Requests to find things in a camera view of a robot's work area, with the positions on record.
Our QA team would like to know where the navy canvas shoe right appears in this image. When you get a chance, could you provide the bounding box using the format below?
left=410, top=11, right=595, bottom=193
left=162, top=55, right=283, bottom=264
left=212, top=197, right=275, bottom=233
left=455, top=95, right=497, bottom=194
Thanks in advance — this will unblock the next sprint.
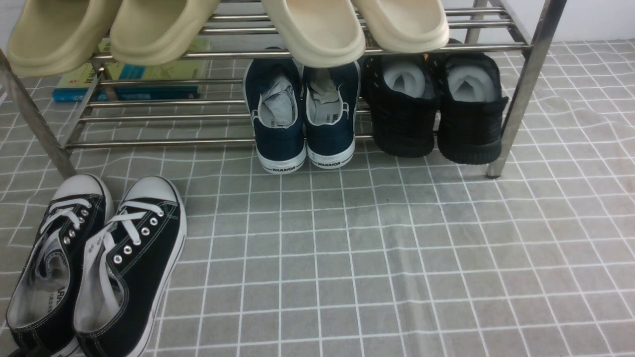
left=302, top=61, right=361, bottom=169

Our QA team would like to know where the cream slipper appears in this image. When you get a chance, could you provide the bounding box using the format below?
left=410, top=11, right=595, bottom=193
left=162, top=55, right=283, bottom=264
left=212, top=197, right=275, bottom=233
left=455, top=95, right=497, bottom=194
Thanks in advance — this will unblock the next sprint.
left=353, top=0, right=449, bottom=54
left=261, top=0, right=366, bottom=68

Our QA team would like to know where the green blue book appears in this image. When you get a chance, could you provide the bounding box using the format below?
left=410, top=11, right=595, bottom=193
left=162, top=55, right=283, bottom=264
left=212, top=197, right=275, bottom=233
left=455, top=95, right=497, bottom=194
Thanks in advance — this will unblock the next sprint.
left=52, top=59, right=209, bottom=103

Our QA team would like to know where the beige slipper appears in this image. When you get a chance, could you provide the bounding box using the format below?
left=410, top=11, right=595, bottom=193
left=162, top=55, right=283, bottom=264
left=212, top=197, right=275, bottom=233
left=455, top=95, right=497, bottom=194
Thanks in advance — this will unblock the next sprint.
left=110, top=0, right=220, bottom=66
left=6, top=0, right=122, bottom=77

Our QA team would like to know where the steel shoe rack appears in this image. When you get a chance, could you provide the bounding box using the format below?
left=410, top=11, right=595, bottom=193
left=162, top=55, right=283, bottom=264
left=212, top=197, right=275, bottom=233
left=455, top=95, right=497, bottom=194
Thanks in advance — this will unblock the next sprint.
left=1, top=0, right=566, bottom=179

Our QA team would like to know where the black canvas sneaker left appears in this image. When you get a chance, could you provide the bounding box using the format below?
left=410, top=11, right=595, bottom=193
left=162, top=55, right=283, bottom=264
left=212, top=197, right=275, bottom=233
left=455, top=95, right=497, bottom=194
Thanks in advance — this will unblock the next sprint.
left=6, top=174, right=113, bottom=357

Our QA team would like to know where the cream slipper centre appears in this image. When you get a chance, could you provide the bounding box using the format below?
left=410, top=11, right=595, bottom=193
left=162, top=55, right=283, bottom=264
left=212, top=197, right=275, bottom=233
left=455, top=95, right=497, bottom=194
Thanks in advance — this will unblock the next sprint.
left=261, top=0, right=366, bottom=68

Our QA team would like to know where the black canvas sneaker right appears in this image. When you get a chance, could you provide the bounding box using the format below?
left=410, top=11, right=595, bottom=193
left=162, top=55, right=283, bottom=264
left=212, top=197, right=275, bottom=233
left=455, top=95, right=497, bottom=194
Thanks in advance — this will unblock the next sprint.
left=72, top=176, right=188, bottom=357

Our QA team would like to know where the black canvas sneaker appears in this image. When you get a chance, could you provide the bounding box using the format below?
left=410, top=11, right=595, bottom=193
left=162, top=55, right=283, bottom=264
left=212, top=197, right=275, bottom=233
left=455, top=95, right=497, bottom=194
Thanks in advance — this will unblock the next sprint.
left=6, top=174, right=113, bottom=357
left=72, top=176, right=188, bottom=357

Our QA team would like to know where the black knit sneaker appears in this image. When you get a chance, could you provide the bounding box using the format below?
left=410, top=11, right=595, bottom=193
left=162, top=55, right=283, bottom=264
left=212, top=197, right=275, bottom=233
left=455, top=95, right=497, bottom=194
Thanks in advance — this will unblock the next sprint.
left=361, top=55, right=442, bottom=158
left=427, top=53, right=509, bottom=165

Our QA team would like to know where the cream slipper right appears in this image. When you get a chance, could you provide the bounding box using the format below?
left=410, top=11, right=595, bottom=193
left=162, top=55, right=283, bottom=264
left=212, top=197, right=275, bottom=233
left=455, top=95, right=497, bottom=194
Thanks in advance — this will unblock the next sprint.
left=353, top=0, right=449, bottom=54

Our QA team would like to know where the navy canvas shoe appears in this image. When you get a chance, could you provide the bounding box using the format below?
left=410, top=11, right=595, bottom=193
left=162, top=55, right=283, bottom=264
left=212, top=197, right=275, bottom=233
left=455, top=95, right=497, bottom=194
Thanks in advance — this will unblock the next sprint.
left=302, top=61, right=361, bottom=169
left=242, top=58, right=308, bottom=175

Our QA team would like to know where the beige slipper far left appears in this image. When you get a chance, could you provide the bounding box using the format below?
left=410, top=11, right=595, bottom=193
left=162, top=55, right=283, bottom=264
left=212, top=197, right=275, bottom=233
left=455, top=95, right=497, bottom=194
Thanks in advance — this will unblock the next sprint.
left=6, top=0, right=122, bottom=77

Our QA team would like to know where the navy canvas shoe left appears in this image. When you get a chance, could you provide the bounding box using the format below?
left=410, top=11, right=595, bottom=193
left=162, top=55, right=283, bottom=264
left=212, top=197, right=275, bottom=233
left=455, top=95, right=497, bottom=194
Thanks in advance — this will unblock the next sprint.
left=242, top=58, right=308, bottom=175

